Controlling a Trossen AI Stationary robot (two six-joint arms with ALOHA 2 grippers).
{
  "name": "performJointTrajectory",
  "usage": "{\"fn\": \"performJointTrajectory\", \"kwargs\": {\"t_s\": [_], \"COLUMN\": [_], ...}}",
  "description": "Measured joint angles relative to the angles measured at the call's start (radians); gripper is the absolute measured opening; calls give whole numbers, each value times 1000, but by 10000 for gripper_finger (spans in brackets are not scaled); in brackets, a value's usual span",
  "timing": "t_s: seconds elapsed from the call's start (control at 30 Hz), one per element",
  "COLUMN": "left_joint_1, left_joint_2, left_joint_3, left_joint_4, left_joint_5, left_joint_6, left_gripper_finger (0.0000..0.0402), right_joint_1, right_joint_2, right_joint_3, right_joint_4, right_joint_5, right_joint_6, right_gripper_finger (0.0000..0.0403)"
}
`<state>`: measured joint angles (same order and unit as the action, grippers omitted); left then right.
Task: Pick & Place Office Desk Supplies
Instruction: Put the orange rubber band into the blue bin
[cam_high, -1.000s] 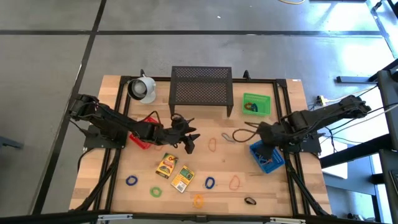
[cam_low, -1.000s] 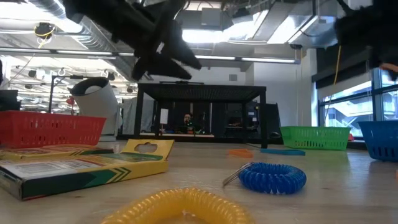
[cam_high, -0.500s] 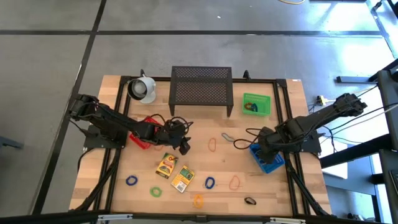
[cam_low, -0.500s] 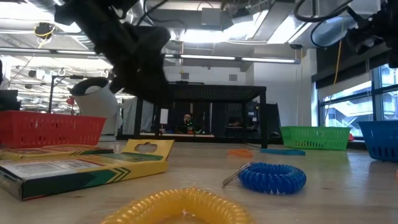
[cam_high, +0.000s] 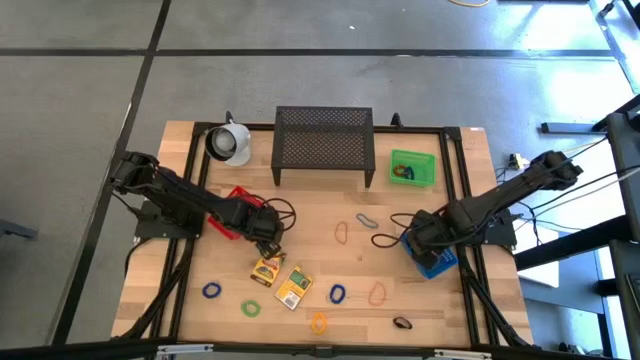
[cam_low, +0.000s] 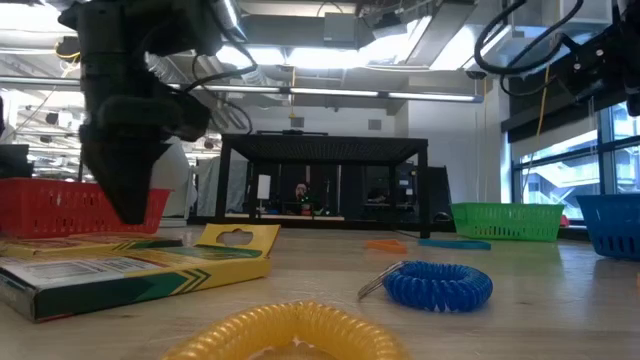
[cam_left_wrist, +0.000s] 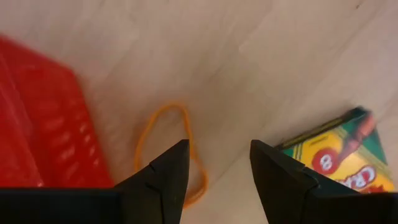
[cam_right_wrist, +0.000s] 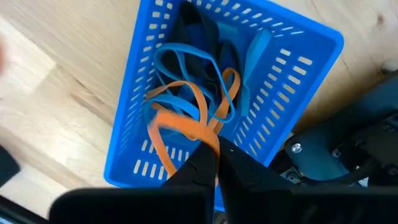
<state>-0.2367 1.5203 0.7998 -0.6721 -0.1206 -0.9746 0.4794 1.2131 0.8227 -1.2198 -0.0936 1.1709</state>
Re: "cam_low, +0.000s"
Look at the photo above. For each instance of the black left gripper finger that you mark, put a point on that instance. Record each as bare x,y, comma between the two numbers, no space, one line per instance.
127,180

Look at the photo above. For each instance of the yellow coil wristband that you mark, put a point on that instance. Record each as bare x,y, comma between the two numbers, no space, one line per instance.
280,325

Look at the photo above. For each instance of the grey wall vent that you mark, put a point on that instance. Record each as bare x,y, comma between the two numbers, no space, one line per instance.
297,122
374,124

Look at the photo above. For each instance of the red plastic basket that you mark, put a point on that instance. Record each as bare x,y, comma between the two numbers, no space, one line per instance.
50,207

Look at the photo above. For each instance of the black window frame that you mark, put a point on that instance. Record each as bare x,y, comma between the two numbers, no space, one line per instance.
605,165

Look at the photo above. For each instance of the green plastic basket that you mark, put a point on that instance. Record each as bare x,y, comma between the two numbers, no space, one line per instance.
500,222

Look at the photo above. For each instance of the grey cover sheet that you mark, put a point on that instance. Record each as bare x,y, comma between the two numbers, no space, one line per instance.
210,185

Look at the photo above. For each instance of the orange silicone band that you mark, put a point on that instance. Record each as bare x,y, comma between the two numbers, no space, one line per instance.
385,246

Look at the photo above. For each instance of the black monitor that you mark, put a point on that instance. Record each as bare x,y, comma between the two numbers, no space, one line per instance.
15,160

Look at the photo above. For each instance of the blue silicone band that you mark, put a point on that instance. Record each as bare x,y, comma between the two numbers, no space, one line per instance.
455,244

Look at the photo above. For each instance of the suspended linear ceiling light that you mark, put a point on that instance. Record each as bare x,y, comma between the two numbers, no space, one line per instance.
330,92

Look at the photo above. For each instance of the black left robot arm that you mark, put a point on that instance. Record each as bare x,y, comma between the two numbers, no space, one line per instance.
140,25

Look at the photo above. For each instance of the black perforated metal desk riser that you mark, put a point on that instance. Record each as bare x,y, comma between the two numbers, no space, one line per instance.
325,147

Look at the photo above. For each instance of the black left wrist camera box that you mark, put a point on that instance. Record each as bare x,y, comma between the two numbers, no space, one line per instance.
192,120

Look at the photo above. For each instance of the blue coil wristband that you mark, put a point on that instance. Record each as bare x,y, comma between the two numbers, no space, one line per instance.
440,287

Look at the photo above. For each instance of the yellow green crayon box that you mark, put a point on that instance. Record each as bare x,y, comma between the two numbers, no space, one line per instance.
75,245
125,280

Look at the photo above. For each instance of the blue plastic basket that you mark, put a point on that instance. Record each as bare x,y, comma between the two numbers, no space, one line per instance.
615,225

